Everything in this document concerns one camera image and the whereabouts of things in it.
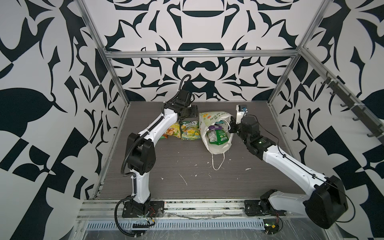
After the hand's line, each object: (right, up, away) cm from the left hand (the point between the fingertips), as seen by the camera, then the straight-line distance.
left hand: (195, 108), depth 89 cm
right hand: (+20, -4, -10) cm, 22 cm away
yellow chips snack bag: (-13, -13, +10) cm, 21 cm away
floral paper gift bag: (+14, -14, +7) cm, 21 cm away
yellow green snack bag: (-3, -14, +11) cm, 18 cm away
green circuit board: (+36, -56, -18) cm, 69 cm away
